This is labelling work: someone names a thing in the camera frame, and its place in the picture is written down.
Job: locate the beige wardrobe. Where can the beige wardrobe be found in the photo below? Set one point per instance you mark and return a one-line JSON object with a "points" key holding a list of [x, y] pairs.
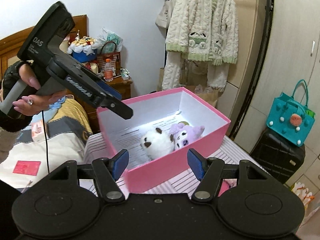
{"points": [[292, 54]]}

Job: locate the colourful gift bag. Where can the colourful gift bag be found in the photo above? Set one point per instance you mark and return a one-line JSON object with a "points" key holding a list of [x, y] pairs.
{"points": [[303, 193]]}

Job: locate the flower bouquet blue box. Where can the flower bouquet blue box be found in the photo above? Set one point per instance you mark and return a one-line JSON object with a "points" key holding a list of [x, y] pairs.
{"points": [[83, 49]]}

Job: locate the orange drink bottle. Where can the orange drink bottle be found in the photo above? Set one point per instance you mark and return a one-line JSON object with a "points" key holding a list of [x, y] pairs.
{"points": [[108, 70]]}

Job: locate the pink storage box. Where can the pink storage box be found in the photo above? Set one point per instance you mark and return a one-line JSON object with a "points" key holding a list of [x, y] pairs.
{"points": [[164, 126]]}

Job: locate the purple Kuromi plush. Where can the purple Kuromi plush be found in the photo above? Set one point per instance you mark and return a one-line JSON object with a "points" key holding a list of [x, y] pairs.
{"points": [[184, 135]]}

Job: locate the white fluffy cat plush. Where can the white fluffy cat plush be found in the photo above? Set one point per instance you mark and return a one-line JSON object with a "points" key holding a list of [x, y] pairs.
{"points": [[157, 143]]}

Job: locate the striped table cloth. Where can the striped table cloth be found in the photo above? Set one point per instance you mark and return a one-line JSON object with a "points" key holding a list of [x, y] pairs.
{"points": [[185, 182]]}

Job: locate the person's left hand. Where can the person's left hand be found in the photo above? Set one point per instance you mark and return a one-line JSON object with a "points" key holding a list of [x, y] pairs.
{"points": [[34, 104]]}

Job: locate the wooden nightstand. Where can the wooden nightstand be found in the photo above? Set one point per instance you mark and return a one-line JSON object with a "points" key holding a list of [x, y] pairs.
{"points": [[120, 85]]}

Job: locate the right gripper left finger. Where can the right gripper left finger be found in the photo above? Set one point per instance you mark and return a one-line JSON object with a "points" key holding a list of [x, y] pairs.
{"points": [[106, 173]]}

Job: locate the canvas tote bag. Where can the canvas tote bag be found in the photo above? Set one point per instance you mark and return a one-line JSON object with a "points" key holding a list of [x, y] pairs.
{"points": [[163, 18]]}

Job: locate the cream fleece pajama jacket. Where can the cream fleece pajama jacket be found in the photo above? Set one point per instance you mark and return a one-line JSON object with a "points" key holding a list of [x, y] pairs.
{"points": [[204, 30]]}

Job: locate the red strawberry plush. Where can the red strawberry plush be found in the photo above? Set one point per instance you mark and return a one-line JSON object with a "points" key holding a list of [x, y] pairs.
{"points": [[226, 185]]}

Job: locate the teal felt handbag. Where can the teal felt handbag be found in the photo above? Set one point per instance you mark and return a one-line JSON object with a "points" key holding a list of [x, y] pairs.
{"points": [[291, 119]]}

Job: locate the red woven basket bag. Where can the red woven basket bag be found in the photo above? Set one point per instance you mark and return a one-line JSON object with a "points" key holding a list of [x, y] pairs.
{"points": [[114, 56]]}

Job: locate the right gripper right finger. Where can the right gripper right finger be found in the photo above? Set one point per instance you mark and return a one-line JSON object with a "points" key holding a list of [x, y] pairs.
{"points": [[209, 172]]}

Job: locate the black suitcase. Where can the black suitcase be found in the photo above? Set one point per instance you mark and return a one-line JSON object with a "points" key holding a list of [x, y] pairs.
{"points": [[278, 156]]}

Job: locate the cream fleece pajama pants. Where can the cream fleece pajama pants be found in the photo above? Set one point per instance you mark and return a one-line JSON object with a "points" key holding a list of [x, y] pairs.
{"points": [[179, 72]]}

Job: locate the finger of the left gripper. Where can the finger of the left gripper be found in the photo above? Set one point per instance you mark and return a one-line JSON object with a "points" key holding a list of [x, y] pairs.
{"points": [[119, 108], [109, 89]]}

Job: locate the green plush ball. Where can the green plush ball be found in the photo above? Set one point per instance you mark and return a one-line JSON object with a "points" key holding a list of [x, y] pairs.
{"points": [[184, 122]]}

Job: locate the brown paper bag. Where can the brown paper bag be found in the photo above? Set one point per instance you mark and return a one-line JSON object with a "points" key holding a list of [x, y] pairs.
{"points": [[206, 93]]}

